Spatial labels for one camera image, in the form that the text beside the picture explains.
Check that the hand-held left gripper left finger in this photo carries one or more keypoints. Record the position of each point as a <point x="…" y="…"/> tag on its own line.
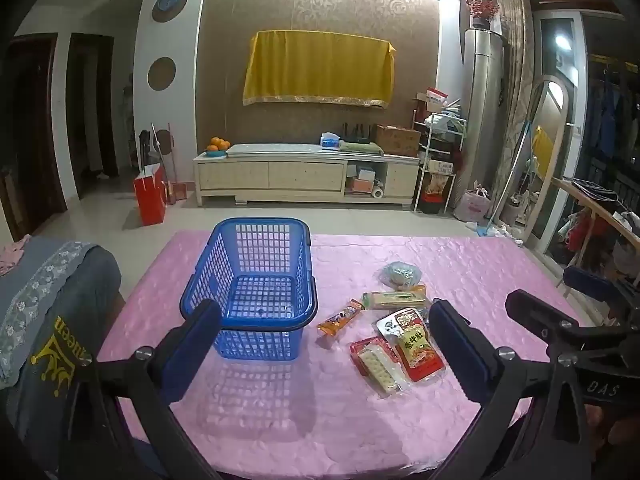
<point x="190" y="355"/>

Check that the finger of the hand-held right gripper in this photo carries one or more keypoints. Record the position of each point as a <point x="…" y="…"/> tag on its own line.
<point x="535" y="310"/>
<point x="590" y="282"/>

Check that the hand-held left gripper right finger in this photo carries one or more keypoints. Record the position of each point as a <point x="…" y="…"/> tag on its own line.
<point x="457" y="345"/>

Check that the red jerky snack packet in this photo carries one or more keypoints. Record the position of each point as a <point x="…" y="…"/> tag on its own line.
<point x="417" y="350"/>

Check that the yellow green cracker packet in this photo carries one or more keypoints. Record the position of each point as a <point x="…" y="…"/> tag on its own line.
<point x="395" y="300"/>

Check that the red white wafer packet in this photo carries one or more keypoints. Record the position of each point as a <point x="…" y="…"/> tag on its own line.
<point x="380" y="367"/>

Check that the silver green snack packet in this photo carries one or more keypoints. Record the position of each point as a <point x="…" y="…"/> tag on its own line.
<point x="402" y="275"/>

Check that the blue plastic basket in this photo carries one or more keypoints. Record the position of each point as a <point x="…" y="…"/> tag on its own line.
<point x="265" y="300"/>

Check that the orange sausage snack packet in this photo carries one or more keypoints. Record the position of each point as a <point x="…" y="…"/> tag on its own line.
<point x="340" y="319"/>

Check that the wooden drying rack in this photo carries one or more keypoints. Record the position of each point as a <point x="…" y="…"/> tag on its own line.
<point x="590" y="206"/>

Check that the blue mop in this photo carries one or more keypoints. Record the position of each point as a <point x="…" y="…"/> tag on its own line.
<point x="481" y="231"/>

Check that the dark cloth yellow crown print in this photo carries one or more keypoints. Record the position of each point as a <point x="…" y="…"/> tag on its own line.
<point x="75" y="320"/>

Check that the pink bag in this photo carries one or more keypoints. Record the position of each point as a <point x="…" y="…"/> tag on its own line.
<point x="472" y="205"/>

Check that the pink quilted tablecloth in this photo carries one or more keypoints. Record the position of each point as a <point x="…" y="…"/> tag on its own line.
<point x="325" y="410"/>

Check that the red paper bag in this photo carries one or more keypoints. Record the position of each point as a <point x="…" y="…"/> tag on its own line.
<point x="150" y="200"/>

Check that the red dustpan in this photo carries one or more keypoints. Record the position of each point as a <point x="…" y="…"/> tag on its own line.
<point x="177" y="192"/>

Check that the arched standing mirror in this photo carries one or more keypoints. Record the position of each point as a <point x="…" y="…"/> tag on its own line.
<point x="547" y="125"/>

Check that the hanging clothes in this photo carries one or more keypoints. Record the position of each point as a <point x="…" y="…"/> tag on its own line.
<point x="607" y="115"/>

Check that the grey lace sofa cover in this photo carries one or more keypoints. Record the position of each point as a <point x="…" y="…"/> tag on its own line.
<point x="30" y="300"/>

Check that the white metal shelf rack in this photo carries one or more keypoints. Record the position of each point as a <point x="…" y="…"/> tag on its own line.
<point x="416" y="180"/>

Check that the white paper roll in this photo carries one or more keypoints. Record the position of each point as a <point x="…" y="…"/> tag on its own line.
<point x="378" y="193"/>

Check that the orange box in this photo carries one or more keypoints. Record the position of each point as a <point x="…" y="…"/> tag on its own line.
<point x="362" y="186"/>

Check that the beige TV cabinet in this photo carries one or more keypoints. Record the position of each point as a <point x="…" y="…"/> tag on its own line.
<point x="280" y="175"/>

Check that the blue fruit plate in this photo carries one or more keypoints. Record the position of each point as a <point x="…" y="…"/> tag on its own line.
<point x="215" y="153"/>

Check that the pink garment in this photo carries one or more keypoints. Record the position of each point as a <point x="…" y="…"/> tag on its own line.
<point x="10" y="256"/>

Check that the patterned beige curtain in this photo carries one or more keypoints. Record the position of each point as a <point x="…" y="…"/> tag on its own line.
<point x="515" y="85"/>

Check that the tall grey air conditioner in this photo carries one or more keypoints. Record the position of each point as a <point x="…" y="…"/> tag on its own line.
<point x="482" y="100"/>

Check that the brown cardboard box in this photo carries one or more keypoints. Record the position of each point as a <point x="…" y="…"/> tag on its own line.
<point x="397" y="141"/>

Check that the pile of oranges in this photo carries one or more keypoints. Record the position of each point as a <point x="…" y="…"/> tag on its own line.
<point x="218" y="144"/>

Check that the round brown fan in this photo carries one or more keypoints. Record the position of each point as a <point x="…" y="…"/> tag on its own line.
<point x="163" y="141"/>

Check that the green folded cushion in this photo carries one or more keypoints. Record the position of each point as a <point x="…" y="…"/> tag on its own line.
<point x="360" y="148"/>

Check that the black router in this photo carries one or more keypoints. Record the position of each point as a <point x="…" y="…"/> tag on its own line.
<point x="357" y="137"/>

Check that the red white box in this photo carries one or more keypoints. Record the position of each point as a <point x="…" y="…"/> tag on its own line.
<point x="436" y="97"/>

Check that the blue tissue box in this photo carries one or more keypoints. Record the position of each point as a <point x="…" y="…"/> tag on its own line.
<point x="330" y="141"/>

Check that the dark wooden door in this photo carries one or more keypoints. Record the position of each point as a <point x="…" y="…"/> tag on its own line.
<point x="35" y="135"/>

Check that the vase of red flowers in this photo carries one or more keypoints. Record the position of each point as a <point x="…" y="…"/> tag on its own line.
<point x="482" y="7"/>

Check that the round brown wall disc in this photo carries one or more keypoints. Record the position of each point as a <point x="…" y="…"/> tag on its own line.
<point x="161" y="74"/>

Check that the yellow wall cloth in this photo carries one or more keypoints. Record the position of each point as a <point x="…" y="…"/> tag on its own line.
<point x="320" y="67"/>

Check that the round blue wall plate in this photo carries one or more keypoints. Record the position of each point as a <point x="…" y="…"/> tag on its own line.
<point x="169" y="4"/>

